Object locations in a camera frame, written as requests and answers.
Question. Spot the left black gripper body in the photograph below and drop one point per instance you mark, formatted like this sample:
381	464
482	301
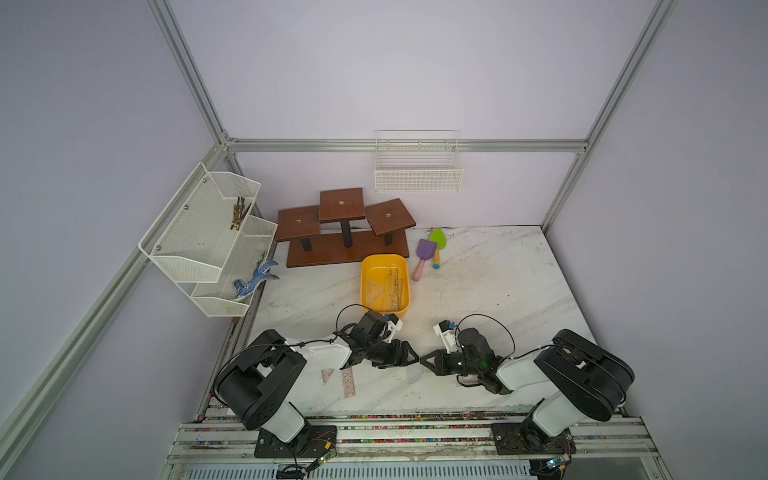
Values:
385	355

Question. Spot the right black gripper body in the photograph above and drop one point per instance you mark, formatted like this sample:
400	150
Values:
455	362

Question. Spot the pink long straight ruler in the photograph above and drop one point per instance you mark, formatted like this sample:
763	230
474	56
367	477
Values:
348	383

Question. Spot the clear blue triangle ruler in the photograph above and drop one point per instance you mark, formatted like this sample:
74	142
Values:
376	294

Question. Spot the pink triangle ruler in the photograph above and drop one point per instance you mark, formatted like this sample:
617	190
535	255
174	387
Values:
326	375

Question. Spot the clear stencil straight ruler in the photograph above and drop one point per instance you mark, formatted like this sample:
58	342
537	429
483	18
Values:
394	289

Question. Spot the yellow plastic storage box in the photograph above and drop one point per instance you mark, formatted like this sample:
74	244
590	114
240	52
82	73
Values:
376	268

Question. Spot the blue clear protractor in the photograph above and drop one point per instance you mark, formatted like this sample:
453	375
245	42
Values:
414	372

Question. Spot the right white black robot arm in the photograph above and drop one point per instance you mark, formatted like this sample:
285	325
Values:
590	382

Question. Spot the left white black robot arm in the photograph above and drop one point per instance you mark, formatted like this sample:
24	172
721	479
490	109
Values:
256	382

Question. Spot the purple pink toy shovel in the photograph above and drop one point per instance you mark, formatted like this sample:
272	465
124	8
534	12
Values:
425	251

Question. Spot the brown wooden stepped stand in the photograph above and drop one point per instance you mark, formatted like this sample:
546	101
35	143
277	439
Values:
342	229

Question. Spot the green yellow toy shovel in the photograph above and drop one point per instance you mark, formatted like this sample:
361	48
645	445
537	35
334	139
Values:
437	236

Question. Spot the brass screws bundle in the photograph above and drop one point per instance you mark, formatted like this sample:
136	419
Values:
240	211

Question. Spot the white mesh two-tier shelf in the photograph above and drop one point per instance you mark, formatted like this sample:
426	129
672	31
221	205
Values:
192	244

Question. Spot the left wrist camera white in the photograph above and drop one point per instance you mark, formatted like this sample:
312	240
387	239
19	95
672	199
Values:
393	326

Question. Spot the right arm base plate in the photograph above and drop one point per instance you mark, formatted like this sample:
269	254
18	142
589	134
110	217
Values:
528	439

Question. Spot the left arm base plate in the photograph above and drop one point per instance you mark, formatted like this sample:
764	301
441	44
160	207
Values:
312	442

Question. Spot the white wire wall basket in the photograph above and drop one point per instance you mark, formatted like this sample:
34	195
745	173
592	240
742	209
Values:
420	161

